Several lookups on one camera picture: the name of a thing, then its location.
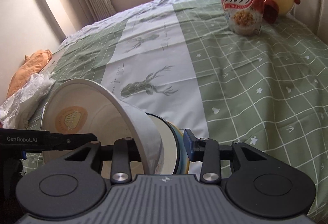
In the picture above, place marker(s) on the orange pillow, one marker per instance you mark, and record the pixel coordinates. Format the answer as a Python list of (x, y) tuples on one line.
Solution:
[(30, 65)]

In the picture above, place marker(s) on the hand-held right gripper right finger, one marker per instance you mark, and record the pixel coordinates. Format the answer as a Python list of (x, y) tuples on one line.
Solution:
[(189, 144)]

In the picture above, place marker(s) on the green checked bed sheet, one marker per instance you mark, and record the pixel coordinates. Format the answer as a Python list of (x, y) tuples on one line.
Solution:
[(230, 73)]

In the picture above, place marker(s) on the white paper bowl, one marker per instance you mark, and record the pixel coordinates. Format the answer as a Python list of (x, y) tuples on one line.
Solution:
[(143, 131)]

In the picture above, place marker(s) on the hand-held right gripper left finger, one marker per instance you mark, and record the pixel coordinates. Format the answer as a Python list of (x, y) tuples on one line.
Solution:
[(123, 155)]

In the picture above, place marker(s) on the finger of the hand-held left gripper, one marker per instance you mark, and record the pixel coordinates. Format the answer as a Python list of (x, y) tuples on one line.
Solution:
[(74, 140)]

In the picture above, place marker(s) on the blue bowl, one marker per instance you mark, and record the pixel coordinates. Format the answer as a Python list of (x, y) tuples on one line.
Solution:
[(179, 144)]

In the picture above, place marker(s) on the white lace cloth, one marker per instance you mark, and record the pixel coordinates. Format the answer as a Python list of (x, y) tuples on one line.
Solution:
[(23, 103)]

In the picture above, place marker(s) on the dark red round object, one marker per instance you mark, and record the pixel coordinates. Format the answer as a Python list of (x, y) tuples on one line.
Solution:
[(271, 10)]

